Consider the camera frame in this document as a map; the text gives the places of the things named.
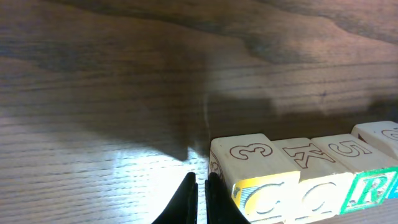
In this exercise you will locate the yellow C block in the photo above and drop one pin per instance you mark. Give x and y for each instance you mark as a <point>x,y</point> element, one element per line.
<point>257,175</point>

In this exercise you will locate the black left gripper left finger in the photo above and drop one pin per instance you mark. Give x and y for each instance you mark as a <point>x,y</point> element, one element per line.
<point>183,206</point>

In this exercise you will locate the blue L block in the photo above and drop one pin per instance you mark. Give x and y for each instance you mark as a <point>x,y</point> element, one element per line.
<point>377,145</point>

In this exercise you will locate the yellow O block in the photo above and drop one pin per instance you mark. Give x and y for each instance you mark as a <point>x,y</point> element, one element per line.
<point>323,185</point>

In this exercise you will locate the green R block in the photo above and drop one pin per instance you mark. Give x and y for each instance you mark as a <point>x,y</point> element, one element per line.
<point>359,197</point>

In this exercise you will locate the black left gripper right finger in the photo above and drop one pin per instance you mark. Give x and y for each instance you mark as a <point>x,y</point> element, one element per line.
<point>220,208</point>

